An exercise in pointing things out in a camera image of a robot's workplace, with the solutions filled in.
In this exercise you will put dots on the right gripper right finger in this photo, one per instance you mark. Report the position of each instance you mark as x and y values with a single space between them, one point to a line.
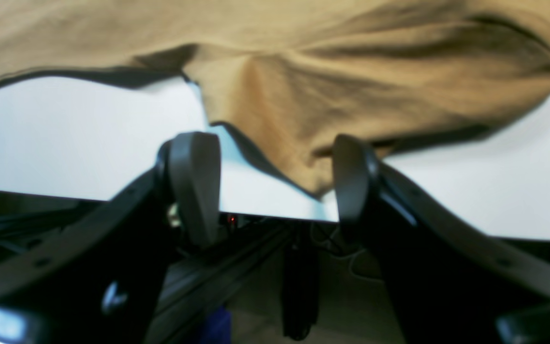
448 283

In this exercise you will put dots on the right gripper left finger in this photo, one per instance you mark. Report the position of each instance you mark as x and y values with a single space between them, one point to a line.
99 281

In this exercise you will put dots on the brown t-shirt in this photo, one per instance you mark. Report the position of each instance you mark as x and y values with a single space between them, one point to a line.
290 75

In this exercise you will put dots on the blue plastic bin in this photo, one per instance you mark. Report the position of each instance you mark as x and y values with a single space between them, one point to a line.
217 328

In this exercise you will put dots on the power strip with red light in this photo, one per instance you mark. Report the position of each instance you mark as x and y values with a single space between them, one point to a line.
231 221

